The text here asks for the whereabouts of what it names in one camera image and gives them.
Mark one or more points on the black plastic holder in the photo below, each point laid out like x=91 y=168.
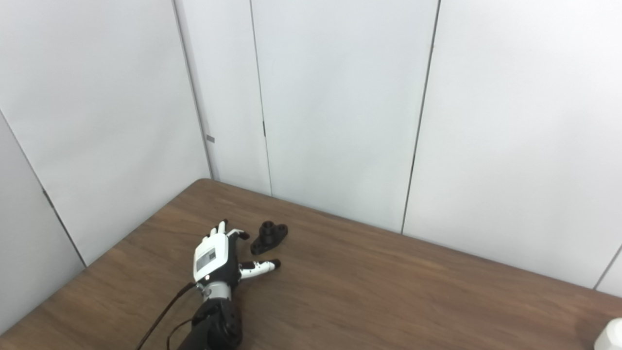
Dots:
x=268 y=238

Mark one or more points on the round white plastic piece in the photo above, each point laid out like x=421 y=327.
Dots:
x=611 y=338

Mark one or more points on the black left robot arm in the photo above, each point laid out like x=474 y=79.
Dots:
x=216 y=323

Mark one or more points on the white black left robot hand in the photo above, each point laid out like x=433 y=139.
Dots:
x=211 y=257

